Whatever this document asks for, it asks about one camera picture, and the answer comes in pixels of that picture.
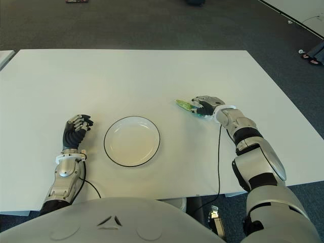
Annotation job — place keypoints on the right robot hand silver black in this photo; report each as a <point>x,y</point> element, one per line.
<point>207,103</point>

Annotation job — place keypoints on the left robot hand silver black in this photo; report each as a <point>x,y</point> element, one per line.
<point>73,134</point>

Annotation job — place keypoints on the green toothpaste tube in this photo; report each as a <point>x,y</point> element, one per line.
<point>186,105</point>

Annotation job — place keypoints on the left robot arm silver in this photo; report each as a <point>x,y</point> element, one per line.
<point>62,177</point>

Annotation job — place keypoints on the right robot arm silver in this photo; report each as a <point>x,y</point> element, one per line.
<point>258,162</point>

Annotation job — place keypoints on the white plate black rim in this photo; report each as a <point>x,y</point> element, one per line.
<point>131,141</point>

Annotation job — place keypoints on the grey robot torso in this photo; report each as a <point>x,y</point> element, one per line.
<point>108,222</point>

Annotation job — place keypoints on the white side table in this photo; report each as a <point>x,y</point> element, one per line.
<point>5,59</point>

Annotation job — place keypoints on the black cylinder under table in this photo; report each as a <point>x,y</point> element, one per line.
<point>195,210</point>

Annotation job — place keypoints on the silver black device under table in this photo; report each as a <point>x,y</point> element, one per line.
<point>215,220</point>

